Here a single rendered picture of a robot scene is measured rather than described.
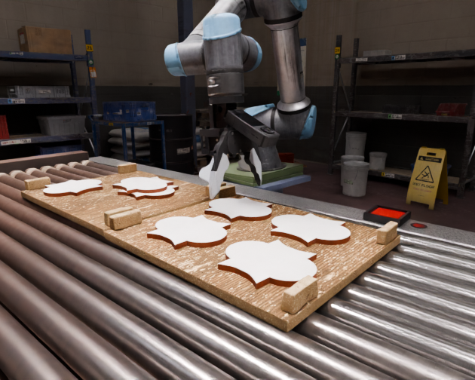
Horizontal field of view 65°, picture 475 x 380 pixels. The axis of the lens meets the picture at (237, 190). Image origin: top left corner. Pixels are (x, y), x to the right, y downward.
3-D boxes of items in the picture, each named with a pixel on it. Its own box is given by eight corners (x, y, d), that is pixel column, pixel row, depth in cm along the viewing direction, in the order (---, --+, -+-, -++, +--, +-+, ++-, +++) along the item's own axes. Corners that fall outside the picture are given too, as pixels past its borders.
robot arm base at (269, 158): (259, 162, 152) (258, 138, 150) (289, 165, 142) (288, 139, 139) (233, 168, 142) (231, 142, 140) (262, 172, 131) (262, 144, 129)
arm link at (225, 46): (247, 18, 76) (231, 8, 68) (250, 74, 78) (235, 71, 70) (212, 23, 78) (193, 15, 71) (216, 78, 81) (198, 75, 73)
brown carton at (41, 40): (63, 59, 483) (60, 32, 475) (74, 56, 456) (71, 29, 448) (19, 56, 450) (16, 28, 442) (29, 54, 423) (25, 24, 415)
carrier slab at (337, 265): (234, 199, 94) (234, 193, 93) (400, 243, 67) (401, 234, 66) (104, 239, 69) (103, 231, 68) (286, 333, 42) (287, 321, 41)
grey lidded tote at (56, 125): (75, 131, 512) (73, 113, 505) (88, 133, 489) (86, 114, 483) (37, 134, 475) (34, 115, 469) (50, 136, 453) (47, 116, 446)
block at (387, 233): (388, 234, 67) (390, 219, 66) (398, 237, 66) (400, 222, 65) (375, 243, 63) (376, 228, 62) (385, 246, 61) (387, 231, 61)
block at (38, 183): (48, 186, 100) (47, 176, 100) (51, 187, 99) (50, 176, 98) (25, 190, 96) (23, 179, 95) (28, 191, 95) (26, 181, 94)
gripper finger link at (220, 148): (219, 178, 75) (234, 141, 78) (225, 179, 74) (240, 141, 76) (204, 167, 72) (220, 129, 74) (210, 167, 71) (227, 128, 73)
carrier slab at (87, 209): (137, 174, 121) (137, 170, 121) (230, 197, 95) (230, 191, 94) (21, 197, 96) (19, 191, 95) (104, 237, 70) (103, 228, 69)
